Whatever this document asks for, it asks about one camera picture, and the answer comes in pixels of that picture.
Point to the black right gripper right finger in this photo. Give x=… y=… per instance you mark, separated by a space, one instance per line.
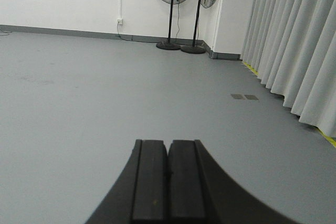
x=200 y=191

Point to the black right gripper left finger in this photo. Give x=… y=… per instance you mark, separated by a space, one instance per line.
x=139 y=193

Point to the grey pleated curtain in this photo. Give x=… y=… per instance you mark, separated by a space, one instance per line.
x=291 y=45

